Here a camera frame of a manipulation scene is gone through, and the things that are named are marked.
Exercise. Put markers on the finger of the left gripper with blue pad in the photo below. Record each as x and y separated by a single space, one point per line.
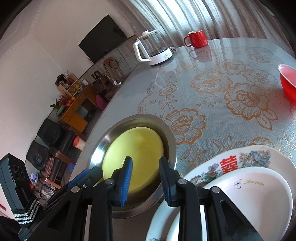
78 178
93 176

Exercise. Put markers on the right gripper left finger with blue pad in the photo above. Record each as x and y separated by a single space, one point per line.
112 192

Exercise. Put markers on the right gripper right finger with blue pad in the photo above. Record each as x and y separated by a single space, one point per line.
183 194

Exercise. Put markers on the stainless steel bowl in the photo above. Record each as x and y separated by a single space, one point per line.
141 201

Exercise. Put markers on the yellow plastic bowl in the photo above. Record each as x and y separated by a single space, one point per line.
145 147

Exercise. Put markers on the white rose garden plate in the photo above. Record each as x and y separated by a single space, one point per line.
248 204

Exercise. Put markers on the red character patterned plate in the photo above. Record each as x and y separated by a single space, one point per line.
257 155

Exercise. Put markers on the black armchair near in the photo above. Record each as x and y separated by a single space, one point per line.
39 156

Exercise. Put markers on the black armchair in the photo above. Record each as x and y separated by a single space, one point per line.
39 156
56 135

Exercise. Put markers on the white red trash bin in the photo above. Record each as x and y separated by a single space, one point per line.
79 143

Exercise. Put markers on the black armchair far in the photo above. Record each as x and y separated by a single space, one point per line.
56 135

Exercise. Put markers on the wooden cabinet desk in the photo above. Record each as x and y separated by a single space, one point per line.
87 100

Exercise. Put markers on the pink round object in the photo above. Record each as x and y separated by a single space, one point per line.
100 102

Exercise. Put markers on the wooden shelf with items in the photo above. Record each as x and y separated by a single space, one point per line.
68 84

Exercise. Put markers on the white glass electric kettle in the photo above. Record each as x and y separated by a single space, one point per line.
151 48

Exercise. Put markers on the red mug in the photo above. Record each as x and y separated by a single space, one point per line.
196 39

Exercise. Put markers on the beige window curtain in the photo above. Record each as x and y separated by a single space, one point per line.
218 19

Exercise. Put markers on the red plastic bowl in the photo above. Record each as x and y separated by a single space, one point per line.
287 79

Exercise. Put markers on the wooden chair by wall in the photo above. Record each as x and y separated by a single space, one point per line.
113 70

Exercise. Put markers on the black wall television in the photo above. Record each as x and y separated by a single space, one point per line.
102 39

